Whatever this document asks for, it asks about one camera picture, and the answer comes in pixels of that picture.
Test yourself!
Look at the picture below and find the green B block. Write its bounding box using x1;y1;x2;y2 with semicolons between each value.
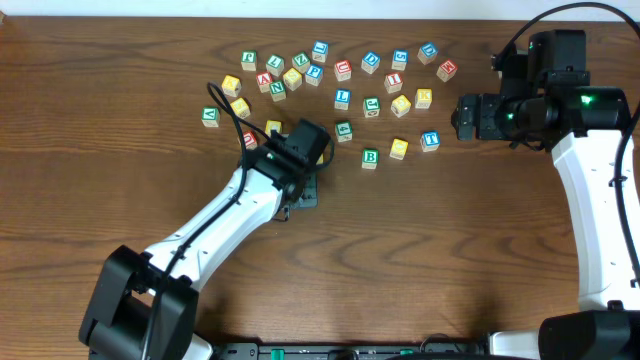
361;148;379;170

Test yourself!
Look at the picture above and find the yellow O block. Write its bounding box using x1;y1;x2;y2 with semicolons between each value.
389;138;409;160

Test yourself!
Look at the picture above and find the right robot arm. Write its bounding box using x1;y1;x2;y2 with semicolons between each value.
451;30;639;359

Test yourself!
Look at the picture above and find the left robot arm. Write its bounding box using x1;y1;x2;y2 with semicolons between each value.
78;120;332;360

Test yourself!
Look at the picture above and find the red M block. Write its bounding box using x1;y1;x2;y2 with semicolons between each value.
436;59;458;82

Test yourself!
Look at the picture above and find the blue T block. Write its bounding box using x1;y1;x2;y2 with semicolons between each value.
420;131;441;152

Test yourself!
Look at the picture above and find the yellow K block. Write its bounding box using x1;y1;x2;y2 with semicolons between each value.
415;88;433;109

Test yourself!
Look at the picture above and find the yellow C block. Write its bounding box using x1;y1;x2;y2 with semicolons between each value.
265;120;282;136

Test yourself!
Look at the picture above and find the green 4 block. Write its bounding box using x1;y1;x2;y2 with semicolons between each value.
335;121;353;142

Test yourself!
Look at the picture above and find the red U block lower left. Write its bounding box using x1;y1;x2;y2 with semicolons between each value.
243;131;259;150

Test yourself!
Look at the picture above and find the red u block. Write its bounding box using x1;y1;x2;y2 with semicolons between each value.
334;60;352;82
243;131;259;150

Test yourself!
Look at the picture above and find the yellow S block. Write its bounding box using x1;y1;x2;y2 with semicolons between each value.
391;95;412;118

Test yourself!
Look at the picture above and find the red I block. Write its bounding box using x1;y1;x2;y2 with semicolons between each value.
384;72;404;94

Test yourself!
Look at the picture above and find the green N block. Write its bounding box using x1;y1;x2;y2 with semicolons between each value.
269;81;286;102

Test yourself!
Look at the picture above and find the yellow block left lower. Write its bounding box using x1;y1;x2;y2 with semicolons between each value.
231;97;251;119

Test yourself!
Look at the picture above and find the blue L block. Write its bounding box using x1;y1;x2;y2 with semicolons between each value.
334;89;351;110

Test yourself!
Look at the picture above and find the green J block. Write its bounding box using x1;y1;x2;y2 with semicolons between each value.
363;97;381;118

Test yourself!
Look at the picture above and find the yellow block near A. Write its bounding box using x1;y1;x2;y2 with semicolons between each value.
282;68;303;91

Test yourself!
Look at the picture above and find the blue P block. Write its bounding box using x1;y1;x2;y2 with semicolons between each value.
305;64;324;87

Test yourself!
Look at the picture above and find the red A block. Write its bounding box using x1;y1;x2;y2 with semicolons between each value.
256;72;273;93

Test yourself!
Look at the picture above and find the green V block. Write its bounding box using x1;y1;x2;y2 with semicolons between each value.
201;107;220;128

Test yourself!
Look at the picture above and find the blue D block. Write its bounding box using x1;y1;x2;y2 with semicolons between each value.
361;51;381;74

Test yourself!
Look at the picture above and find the yellow block far left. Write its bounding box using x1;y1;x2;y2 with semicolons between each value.
221;75;242;97

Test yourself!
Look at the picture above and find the red U block upper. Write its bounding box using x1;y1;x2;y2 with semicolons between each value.
334;60;352;82

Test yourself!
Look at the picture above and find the green L block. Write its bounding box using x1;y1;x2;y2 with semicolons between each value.
266;54;285;77

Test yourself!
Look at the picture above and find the green Z block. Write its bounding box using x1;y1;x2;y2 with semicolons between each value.
292;52;311;74

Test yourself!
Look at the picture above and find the blue J block top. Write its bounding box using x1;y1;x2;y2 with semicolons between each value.
312;41;329;63

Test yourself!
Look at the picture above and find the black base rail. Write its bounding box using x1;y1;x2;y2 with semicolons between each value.
212;338;488;360

